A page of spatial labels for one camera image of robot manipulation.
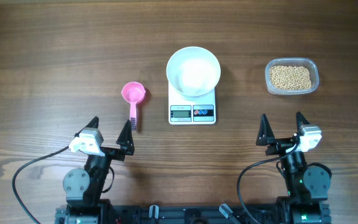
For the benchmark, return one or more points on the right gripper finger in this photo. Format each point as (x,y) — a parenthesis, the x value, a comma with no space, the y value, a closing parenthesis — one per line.
(302,123)
(265,135)

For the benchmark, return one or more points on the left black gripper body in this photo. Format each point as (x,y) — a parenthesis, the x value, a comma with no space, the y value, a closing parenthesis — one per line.
(113,154)

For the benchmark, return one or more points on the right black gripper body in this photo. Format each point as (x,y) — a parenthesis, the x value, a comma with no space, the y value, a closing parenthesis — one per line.
(279,146)

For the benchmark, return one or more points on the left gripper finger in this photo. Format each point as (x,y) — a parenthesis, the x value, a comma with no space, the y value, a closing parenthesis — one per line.
(94,123)
(125,139)

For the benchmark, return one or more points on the pink measuring scoop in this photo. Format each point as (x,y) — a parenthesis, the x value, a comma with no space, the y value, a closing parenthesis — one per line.
(133,93)

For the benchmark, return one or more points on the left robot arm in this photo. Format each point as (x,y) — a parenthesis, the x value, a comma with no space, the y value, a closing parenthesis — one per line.
(83,187)

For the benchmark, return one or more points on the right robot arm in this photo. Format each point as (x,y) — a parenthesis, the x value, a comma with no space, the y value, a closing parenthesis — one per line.
(307,184)

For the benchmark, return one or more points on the white digital kitchen scale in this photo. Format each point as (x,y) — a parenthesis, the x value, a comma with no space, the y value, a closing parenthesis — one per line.
(191,111)

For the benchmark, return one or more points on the white bowl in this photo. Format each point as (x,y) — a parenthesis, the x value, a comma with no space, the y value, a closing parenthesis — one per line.
(193,71)

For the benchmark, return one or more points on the soybeans pile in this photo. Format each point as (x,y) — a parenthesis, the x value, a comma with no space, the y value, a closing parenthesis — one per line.
(290,77)

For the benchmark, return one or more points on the clear plastic container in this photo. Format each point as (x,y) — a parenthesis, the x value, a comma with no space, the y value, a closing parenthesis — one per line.
(298,62)

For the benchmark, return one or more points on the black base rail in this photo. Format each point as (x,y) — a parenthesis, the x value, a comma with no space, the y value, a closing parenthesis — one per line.
(263,213)

